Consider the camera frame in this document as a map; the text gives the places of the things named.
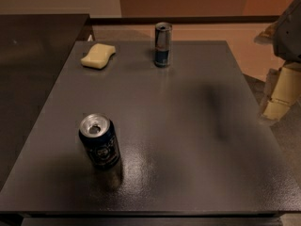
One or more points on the yellow sponge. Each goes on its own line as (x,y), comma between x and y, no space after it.
(98,56)

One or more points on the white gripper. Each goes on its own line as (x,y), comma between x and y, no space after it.
(289,37)

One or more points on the redbull can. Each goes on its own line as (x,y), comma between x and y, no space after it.
(163,32)

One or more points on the dark blue pepsi can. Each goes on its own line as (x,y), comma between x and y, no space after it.
(98,136)

